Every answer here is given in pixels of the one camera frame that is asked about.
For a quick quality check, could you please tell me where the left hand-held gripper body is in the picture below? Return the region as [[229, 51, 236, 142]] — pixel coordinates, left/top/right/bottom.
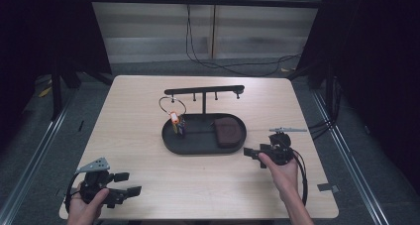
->
[[74, 157, 117, 209]]

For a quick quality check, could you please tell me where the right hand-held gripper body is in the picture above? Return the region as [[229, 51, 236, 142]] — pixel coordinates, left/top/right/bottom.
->
[[263, 127, 308, 167]]

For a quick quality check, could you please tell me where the brown zip pouch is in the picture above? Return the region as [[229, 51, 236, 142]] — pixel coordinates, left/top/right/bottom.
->
[[213, 116, 242, 150]]

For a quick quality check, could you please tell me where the black key rack with tray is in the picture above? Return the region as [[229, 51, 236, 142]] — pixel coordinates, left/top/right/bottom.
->
[[161, 84, 248, 156]]

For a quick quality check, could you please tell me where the key ring with coloured tags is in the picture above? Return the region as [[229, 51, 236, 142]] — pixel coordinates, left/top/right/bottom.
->
[[158, 96, 188, 139]]

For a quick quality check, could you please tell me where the person's left hand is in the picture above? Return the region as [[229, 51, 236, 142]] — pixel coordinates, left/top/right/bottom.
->
[[66, 181, 110, 225]]

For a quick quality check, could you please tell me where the person's right hand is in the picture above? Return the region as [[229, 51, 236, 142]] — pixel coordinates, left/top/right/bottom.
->
[[258, 152, 300, 195]]

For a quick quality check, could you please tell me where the grey tape strip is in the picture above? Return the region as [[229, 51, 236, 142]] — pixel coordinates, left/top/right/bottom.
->
[[317, 182, 341, 193]]

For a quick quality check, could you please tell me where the yellow floor tape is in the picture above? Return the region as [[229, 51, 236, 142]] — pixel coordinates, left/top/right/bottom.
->
[[38, 85, 53, 98]]

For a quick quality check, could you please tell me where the dark curtain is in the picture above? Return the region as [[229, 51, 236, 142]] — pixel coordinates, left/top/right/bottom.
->
[[0, 0, 112, 150], [295, 0, 420, 189]]

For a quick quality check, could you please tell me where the black metal crossbeam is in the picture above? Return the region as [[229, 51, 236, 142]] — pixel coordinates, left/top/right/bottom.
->
[[88, 0, 326, 10]]

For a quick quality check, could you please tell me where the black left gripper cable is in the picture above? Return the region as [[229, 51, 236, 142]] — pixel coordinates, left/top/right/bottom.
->
[[64, 171, 83, 213]]

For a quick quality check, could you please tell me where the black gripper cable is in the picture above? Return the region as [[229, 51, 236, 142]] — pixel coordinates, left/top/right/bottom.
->
[[289, 148, 309, 207], [64, 171, 83, 213]]

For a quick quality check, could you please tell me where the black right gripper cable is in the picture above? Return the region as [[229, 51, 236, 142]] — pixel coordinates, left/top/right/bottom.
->
[[289, 148, 309, 207]]

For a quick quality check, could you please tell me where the bundle of black floor cables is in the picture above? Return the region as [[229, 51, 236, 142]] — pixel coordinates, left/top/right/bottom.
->
[[308, 75, 343, 141]]

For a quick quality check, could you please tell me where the metal floor rail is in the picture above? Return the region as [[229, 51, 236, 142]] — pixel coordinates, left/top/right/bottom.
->
[[310, 89, 391, 225], [0, 89, 77, 225]]

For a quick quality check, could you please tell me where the black metal stand post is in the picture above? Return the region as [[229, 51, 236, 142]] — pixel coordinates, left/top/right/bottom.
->
[[50, 60, 64, 121]]

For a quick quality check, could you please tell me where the black hanging wall cable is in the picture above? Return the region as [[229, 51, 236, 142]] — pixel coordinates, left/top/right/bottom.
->
[[185, 4, 302, 78]]

